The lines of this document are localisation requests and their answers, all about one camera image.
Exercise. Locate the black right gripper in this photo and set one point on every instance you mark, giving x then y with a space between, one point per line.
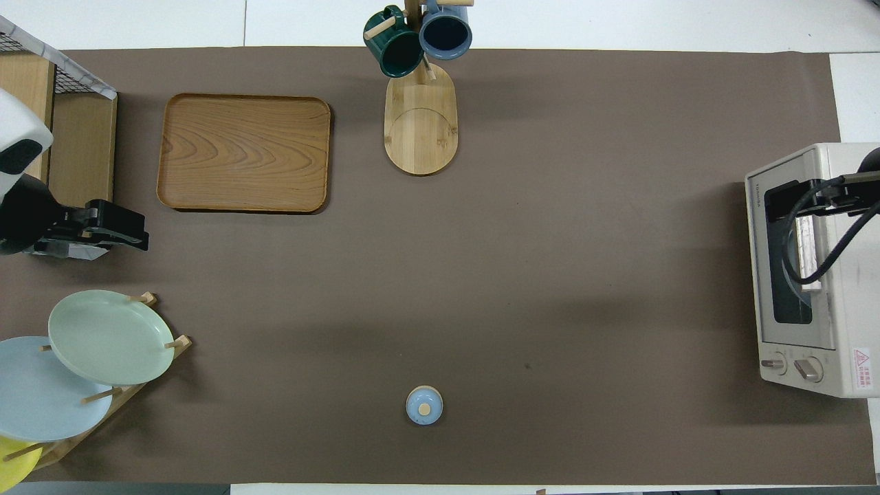
849 194

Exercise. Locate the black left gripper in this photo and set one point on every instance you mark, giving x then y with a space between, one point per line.
72 230

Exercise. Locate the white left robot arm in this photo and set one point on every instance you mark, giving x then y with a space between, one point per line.
20 124

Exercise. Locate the beige toaster oven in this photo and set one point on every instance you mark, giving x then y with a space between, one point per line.
849 309

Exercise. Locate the silver oven knob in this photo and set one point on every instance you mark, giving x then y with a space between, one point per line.
773 364
809 370

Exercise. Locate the pale green plate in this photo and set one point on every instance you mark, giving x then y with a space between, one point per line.
110 337

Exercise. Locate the wooden plate rack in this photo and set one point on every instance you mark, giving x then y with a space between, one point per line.
180 344

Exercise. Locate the wooden serving tray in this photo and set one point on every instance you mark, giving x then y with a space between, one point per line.
240 151

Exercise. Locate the red warning sticker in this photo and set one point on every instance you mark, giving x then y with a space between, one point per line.
861 370

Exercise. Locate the light blue racked plate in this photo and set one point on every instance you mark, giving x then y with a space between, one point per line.
41 399

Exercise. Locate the brown table mat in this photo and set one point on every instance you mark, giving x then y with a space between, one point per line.
550 275

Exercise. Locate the yellow plate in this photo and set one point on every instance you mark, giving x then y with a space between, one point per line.
14 467

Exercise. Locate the wooden mug tree stand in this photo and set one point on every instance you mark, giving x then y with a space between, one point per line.
421 130

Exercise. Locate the dark green mug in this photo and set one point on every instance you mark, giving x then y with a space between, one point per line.
395 51

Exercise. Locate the small blue lidded jar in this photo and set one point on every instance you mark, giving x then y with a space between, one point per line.
424 405

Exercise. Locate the blue grey mug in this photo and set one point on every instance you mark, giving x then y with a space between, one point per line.
445 33

